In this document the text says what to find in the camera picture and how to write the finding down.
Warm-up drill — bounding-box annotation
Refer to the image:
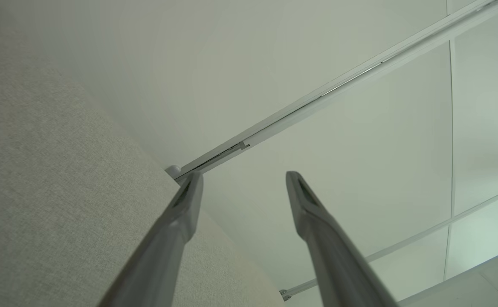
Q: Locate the wide pale frame bar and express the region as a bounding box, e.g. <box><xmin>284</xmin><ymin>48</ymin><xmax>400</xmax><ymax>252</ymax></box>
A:
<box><xmin>166</xmin><ymin>0</ymin><xmax>498</xmax><ymax>184</ymax></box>

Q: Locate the grey fabric sofa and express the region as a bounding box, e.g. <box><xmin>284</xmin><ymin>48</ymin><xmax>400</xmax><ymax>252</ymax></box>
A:
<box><xmin>0</xmin><ymin>38</ymin><xmax>284</xmax><ymax>307</ymax></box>

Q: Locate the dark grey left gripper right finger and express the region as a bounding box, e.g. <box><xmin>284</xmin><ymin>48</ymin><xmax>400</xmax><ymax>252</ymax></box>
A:
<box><xmin>286</xmin><ymin>171</ymin><xmax>399</xmax><ymax>307</ymax></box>

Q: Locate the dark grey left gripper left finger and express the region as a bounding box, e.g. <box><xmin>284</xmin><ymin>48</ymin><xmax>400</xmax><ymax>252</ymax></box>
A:
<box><xmin>98</xmin><ymin>171</ymin><xmax>204</xmax><ymax>307</ymax></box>

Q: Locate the thin pale frame bar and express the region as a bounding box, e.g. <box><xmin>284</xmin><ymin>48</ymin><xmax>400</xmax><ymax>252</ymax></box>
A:
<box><xmin>280</xmin><ymin>183</ymin><xmax>498</xmax><ymax>301</ymax></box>

